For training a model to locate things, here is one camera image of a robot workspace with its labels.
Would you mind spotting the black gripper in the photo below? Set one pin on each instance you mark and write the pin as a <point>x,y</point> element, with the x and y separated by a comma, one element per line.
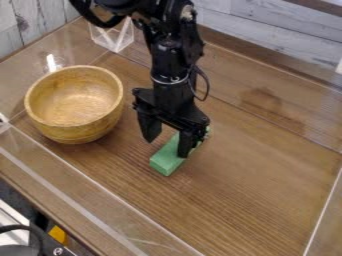
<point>169,104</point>

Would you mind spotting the green rectangular block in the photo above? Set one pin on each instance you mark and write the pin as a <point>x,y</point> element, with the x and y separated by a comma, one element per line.
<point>166,161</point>

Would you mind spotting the brown wooden bowl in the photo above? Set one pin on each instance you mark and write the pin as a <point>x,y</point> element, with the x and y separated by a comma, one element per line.
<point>75,103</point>

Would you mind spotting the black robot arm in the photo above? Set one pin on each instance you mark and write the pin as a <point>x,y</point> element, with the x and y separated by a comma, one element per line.
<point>169,24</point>

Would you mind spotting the black device with yellow label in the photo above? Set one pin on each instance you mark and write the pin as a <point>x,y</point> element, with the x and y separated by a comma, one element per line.
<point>57,238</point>

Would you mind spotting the clear acrylic corner bracket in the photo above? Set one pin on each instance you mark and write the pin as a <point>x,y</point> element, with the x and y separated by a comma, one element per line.
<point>4,123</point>
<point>115,39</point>

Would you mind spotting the clear acrylic left corner bracket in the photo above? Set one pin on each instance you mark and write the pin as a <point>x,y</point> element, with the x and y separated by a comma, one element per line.
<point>4,123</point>

